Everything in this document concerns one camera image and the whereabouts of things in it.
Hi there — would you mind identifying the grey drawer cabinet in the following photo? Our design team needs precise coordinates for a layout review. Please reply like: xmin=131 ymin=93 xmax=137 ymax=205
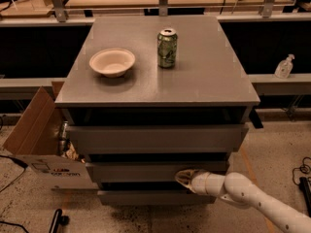
xmin=56 ymin=16 xmax=259 ymax=191

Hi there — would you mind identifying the beige paper bowl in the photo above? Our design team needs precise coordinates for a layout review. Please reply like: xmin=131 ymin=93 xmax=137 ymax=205
xmin=89 ymin=49 xmax=135 ymax=78

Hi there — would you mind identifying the grey drawer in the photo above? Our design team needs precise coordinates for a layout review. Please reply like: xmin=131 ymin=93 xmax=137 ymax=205
xmin=86 ymin=161 xmax=228 ymax=183
xmin=68 ymin=124 xmax=248 ymax=154
xmin=97 ymin=190 xmax=215 ymax=206

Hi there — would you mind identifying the open cardboard box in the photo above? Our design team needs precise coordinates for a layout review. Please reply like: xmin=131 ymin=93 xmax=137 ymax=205
xmin=3 ymin=87 xmax=98 ymax=190

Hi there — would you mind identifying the grey top drawer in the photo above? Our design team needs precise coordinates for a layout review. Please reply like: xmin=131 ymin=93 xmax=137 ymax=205
xmin=68 ymin=124 xmax=248 ymax=154

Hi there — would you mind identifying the black cable on right floor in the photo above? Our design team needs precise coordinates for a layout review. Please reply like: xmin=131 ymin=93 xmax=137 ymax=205
xmin=292 ymin=156 xmax=311 ymax=186

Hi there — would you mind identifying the black cable on floor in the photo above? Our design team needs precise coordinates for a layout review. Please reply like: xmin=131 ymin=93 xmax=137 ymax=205
xmin=0 ymin=154 xmax=29 ymax=193
xmin=292 ymin=156 xmax=311 ymax=186

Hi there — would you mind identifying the green soda can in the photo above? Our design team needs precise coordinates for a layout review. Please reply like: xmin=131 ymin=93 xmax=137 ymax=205
xmin=157 ymin=28 xmax=178 ymax=68

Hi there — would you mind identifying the grey bottom drawer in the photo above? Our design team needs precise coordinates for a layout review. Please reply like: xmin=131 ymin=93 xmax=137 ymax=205
xmin=97 ymin=190 xmax=215 ymax=206

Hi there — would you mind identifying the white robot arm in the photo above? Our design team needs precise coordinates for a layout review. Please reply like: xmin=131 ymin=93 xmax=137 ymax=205
xmin=175 ymin=169 xmax=311 ymax=233

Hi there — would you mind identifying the black cable on left floor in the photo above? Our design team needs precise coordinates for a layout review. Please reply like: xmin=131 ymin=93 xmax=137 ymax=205
xmin=0 ymin=154 xmax=29 ymax=193

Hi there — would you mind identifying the black object bottom left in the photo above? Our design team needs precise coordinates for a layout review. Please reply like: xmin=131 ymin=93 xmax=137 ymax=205
xmin=49 ymin=209 xmax=69 ymax=233

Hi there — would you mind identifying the clear sanitizer pump bottle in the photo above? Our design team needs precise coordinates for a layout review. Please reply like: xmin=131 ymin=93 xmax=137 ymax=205
xmin=274 ymin=54 xmax=294 ymax=79

